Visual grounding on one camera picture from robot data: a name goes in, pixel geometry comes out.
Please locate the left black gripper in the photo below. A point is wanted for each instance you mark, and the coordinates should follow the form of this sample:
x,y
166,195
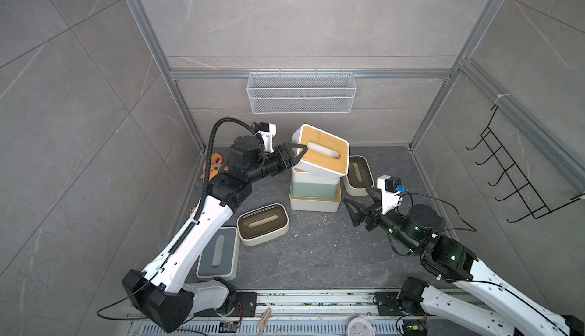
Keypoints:
x,y
284,155

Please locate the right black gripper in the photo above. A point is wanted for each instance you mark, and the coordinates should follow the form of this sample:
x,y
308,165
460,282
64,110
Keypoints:
x,y
356,219

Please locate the small bamboo lid tissue box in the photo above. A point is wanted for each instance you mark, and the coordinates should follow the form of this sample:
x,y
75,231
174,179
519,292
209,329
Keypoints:
x,y
303,177

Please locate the large bamboo lid tissue box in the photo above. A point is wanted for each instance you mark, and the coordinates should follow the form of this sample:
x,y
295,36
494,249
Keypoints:
x,y
325,206

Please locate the green tissue box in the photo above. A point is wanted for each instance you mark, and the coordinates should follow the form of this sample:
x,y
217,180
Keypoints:
x,y
313,191

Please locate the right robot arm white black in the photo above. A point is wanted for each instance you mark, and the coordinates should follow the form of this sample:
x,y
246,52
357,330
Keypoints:
x,y
504,309

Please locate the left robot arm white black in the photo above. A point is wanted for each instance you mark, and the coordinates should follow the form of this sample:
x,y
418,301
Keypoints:
x,y
160,290

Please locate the grey lid white tissue box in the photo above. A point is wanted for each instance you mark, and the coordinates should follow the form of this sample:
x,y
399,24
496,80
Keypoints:
x,y
220,257

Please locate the cream box dark lid back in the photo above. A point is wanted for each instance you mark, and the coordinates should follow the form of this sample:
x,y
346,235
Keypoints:
x,y
359,177

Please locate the cream box dark lid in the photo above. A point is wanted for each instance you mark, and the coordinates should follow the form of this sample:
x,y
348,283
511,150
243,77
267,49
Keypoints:
x,y
263,224
359,177

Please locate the orange plush toy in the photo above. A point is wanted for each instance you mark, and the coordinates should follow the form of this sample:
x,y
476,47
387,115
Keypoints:
x,y
217,165

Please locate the cream box dark lid left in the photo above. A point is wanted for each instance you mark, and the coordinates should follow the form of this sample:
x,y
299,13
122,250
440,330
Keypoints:
x,y
263,224

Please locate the pink round object front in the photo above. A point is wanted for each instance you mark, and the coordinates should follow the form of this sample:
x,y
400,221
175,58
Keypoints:
x,y
359,326

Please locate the small circuit board front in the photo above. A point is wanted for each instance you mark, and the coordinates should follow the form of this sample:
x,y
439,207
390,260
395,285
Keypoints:
x,y
229,327

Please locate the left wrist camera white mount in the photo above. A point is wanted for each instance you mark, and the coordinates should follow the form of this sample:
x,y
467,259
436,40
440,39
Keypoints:
x,y
266,133

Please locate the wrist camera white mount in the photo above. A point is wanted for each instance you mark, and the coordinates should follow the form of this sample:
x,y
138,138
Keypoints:
x,y
266,133
392,190

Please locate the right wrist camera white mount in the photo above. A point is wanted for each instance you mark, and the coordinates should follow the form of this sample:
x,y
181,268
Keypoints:
x,y
392,190

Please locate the white wire mesh basket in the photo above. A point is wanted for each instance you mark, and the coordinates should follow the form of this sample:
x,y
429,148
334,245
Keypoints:
x,y
301,93

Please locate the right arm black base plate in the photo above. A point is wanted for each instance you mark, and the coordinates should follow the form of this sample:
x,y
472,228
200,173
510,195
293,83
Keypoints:
x,y
388,303

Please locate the black wire hook rack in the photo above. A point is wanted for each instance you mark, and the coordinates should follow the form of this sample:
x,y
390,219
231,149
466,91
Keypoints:
x,y
521,186

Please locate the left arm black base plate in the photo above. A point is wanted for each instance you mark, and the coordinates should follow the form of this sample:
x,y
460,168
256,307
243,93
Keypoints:
x,y
243,304

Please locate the wooden brush handle front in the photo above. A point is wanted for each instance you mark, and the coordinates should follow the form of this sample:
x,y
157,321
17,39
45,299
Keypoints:
x,y
263,322

